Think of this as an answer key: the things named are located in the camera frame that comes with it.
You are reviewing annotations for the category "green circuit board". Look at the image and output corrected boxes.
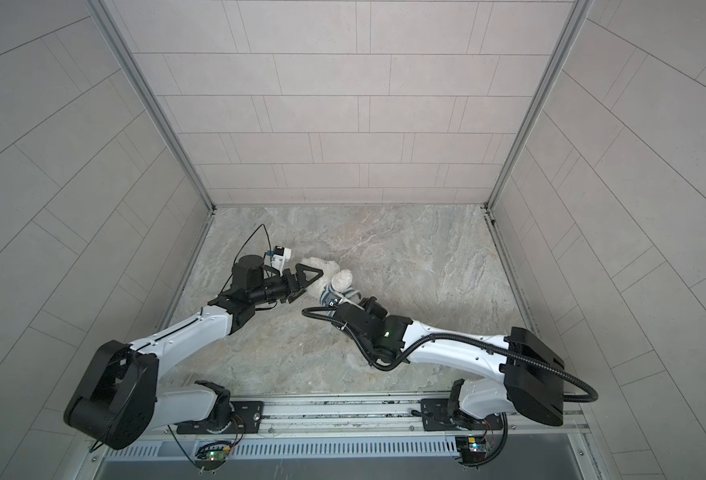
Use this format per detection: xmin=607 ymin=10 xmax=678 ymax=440
xmin=196 ymin=440 xmax=234 ymax=471
xmin=455 ymin=436 xmax=490 ymax=466

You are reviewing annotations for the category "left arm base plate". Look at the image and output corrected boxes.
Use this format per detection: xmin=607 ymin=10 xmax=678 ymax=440
xmin=175 ymin=401 xmax=265 ymax=435

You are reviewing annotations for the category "right corner aluminium profile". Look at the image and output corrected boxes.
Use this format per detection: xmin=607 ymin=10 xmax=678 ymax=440
xmin=486 ymin=0 xmax=597 ymax=210

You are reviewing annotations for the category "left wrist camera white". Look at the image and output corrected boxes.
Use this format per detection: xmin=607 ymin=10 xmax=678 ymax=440
xmin=269 ymin=246 xmax=292 ymax=274

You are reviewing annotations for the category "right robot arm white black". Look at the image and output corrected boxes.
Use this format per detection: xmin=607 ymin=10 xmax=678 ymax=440
xmin=331 ymin=299 xmax=565 ymax=426

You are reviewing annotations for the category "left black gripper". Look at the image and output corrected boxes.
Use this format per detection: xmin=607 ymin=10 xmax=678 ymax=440
xmin=248 ymin=267 xmax=323 ymax=308

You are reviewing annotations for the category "left corner aluminium profile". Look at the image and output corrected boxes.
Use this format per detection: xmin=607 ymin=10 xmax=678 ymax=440
xmin=85 ymin=0 xmax=216 ymax=214

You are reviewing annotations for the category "white plush teddy bear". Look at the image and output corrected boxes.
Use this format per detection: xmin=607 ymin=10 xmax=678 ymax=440
xmin=301 ymin=257 xmax=354 ymax=305

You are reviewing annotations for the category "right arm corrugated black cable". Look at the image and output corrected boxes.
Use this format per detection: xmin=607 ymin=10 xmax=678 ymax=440
xmin=301 ymin=305 xmax=600 ymax=404

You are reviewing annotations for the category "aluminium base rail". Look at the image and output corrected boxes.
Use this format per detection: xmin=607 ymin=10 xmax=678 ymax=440
xmin=88 ymin=392 xmax=588 ymax=442

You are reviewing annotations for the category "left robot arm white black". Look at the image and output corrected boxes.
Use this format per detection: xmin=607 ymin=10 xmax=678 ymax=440
xmin=63 ymin=255 xmax=324 ymax=450

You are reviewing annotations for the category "white ventilation grille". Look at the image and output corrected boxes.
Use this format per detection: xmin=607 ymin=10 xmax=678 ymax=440
xmin=105 ymin=436 xmax=459 ymax=461

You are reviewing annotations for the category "blue white striped knit sweater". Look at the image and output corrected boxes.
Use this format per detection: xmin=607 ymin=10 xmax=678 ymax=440
xmin=319 ymin=283 xmax=363 ymax=307

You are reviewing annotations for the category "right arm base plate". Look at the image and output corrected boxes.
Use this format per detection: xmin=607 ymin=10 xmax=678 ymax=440
xmin=411 ymin=398 xmax=503 ymax=432

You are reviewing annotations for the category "right green circuit board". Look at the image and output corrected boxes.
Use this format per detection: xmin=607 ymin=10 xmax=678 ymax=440
xmin=455 ymin=436 xmax=490 ymax=466

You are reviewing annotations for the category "corner aluminium profile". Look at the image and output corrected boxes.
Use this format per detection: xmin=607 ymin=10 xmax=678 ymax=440
xmin=85 ymin=0 xmax=216 ymax=214
xmin=486 ymin=0 xmax=597 ymax=210

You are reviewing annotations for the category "left green circuit board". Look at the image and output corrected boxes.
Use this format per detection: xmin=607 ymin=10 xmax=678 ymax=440
xmin=196 ymin=440 xmax=234 ymax=471

